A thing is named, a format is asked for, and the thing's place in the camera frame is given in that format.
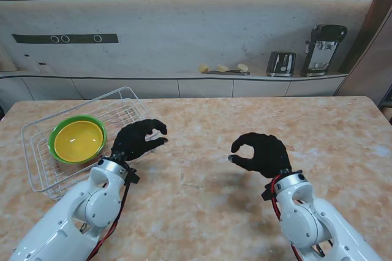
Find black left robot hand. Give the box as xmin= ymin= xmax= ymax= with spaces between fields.
xmin=110 ymin=118 xmax=169 ymax=162

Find white counter cabinets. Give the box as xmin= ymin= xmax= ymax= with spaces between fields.
xmin=0 ymin=70 xmax=350 ymax=101

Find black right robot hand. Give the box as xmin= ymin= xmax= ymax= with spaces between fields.
xmin=228 ymin=132 xmax=293 ymax=180

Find black wall strip with rings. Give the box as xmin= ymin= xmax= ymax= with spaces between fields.
xmin=12 ymin=33 xmax=119 ymax=44

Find red black left arm cable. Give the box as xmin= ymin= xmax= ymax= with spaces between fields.
xmin=87 ymin=181 xmax=131 ymax=261

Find green plastic bowl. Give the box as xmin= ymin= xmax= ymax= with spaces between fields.
xmin=48 ymin=115 xmax=108 ymax=165

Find white wire dish rack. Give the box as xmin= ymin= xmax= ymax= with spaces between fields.
xmin=20 ymin=86 xmax=161 ymax=202

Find red black right arm cable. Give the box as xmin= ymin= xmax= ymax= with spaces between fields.
xmin=271 ymin=176 xmax=284 ymax=222

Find black silver coffee machine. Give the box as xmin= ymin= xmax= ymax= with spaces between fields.
xmin=300 ymin=22 xmax=348 ymax=78

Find black toaster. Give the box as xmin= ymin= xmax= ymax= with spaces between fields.
xmin=265 ymin=51 xmax=296 ymax=78

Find yellow plastic bowl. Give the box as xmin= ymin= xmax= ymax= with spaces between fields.
xmin=53 ymin=121 xmax=104 ymax=162

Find dark serving board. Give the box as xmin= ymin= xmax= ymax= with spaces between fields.
xmin=205 ymin=70 xmax=251 ymax=76

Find red black arm cable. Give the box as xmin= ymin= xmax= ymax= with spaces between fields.
xmin=271 ymin=176 xmax=284 ymax=222
xmin=87 ymin=181 xmax=131 ymax=261

